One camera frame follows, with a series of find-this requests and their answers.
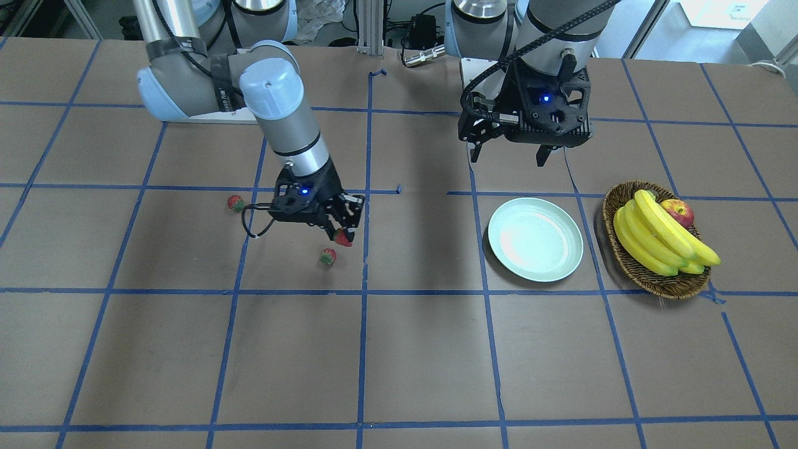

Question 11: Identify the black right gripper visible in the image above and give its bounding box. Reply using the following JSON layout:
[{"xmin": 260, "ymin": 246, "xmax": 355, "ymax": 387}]
[{"xmin": 269, "ymin": 161, "xmax": 365, "ymax": 243}]

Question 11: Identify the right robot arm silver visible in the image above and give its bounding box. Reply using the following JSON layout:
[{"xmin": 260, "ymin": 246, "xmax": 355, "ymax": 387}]
[{"xmin": 134, "ymin": 1, "xmax": 365, "ymax": 246}]

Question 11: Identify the aluminium frame post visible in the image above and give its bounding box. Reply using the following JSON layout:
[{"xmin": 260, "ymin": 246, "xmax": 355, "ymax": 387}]
[{"xmin": 352, "ymin": 1, "xmax": 387, "ymax": 59}]

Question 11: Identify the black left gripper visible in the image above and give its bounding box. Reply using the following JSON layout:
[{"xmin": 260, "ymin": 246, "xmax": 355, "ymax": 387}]
[{"xmin": 458, "ymin": 62, "xmax": 594, "ymax": 167}]

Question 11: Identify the yellow banana bunch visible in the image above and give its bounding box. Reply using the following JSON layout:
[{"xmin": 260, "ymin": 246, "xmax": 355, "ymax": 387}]
[{"xmin": 613, "ymin": 190, "xmax": 721, "ymax": 278}]

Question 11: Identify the red strawberry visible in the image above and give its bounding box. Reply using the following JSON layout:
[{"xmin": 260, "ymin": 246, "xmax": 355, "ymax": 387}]
[
  {"xmin": 319, "ymin": 248, "xmax": 337, "ymax": 266},
  {"xmin": 227, "ymin": 195, "xmax": 247, "ymax": 213},
  {"xmin": 333, "ymin": 228, "xmax": 353, "ymax": 247}
]

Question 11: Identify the brown wicker basket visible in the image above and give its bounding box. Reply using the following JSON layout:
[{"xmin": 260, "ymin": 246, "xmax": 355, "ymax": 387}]
[{"xmin": 594, "ymin": 181, "xmax": 711, "ymax": 299}]

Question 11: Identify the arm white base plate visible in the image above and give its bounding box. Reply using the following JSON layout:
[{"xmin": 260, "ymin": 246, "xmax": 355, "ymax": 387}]
[{"xmin": 461, "ymin": 59, "xmax": 518, "ymax": 118}]

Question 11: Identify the red yellow apple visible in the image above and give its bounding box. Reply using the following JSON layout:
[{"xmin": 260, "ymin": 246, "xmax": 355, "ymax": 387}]
[{"xmin": 660, "ymin": 198, "xmax": 695, "ymax": 228}]

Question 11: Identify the pale green plate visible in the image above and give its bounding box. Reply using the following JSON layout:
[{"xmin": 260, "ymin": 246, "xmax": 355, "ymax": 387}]
[{"xmin": 488, "ymin": 197, "xmax": 584, "ymax": 283}]

